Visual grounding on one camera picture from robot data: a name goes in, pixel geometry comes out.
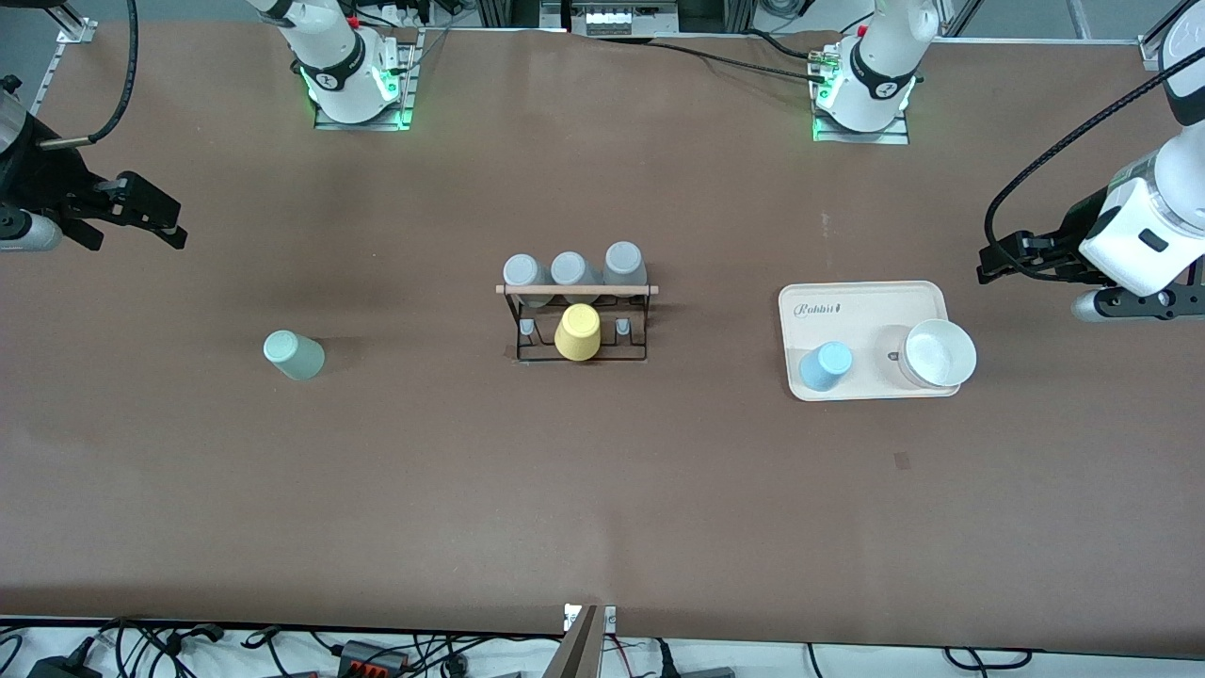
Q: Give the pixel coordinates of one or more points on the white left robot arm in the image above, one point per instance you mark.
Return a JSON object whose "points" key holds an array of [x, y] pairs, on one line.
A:
{"points": [[880, 75]]}

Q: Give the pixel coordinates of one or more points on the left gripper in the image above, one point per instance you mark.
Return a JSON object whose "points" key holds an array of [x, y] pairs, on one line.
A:
{"points": [[1070, 240]]}

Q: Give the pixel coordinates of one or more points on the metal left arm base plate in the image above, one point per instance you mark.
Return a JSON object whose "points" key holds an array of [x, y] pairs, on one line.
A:
{"points": [[899, 137]]}

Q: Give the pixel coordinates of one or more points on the grey camera post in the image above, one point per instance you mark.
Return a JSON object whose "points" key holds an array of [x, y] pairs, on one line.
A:
{"points": [[576, 654]]}

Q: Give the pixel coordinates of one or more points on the black power adapter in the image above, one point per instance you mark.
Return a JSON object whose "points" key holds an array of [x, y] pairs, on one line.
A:
{"points": [[66, 667]]}

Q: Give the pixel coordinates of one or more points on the white post bracket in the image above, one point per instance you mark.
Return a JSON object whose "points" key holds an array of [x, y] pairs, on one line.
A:
{"points": [[610, 617]]}

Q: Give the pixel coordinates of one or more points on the black orange power strip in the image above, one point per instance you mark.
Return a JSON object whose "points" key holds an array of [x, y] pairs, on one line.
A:
{"points": [[372, 659]]}

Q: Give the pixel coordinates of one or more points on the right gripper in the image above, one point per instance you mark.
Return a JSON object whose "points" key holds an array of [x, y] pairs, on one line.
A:
{"points": [[42, 182]]}

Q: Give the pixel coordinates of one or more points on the mint green cup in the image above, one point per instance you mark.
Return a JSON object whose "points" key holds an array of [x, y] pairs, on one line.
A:
{"points": [[297, 356]]}

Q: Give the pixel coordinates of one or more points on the beige Rabbit tray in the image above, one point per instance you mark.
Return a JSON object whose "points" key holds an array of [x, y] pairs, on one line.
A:
{"points": [[847, 320]]}

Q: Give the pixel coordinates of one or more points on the yellow cup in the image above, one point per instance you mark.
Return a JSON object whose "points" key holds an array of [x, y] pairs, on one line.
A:
{"points": [[577, 334]]}

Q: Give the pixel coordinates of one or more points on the grey cup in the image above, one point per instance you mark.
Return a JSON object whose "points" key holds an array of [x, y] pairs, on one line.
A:
{"points": [[624, 259], [525, 271], [570, 268]]}

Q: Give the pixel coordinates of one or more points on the light blue cup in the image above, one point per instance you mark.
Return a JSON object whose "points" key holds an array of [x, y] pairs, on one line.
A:
{"points": [[824, 365]]}

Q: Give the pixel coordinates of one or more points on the white bowl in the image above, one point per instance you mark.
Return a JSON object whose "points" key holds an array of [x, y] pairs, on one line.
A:
{"points": [[937, 356]]}

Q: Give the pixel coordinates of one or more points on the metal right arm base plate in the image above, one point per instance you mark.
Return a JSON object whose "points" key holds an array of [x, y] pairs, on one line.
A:
{"points": [[408, 104]]}

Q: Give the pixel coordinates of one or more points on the white power strip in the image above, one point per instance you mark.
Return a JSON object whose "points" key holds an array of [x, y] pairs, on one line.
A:
{"points": [[626, 17]]}

